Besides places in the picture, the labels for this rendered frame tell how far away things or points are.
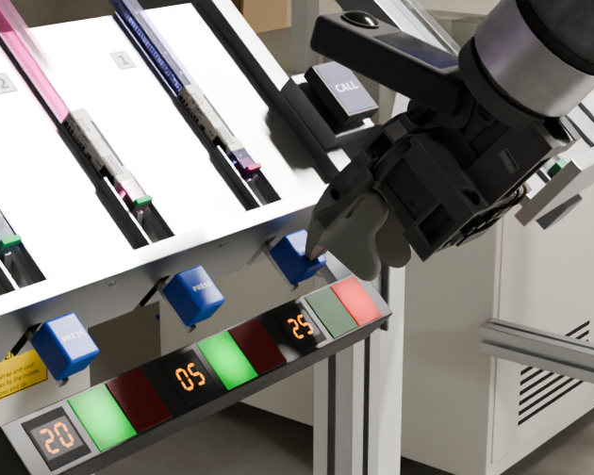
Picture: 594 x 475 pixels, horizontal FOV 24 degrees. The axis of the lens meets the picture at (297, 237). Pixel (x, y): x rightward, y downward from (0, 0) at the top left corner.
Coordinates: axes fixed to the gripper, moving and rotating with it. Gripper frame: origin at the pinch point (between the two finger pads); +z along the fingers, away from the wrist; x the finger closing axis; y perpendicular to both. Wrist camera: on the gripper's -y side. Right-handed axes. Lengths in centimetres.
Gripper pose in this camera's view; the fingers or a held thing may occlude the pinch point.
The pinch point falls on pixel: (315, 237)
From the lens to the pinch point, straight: 94.6
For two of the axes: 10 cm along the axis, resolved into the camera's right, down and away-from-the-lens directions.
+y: 5.7, 7.9, -2.3
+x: 6.2, -2.4, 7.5
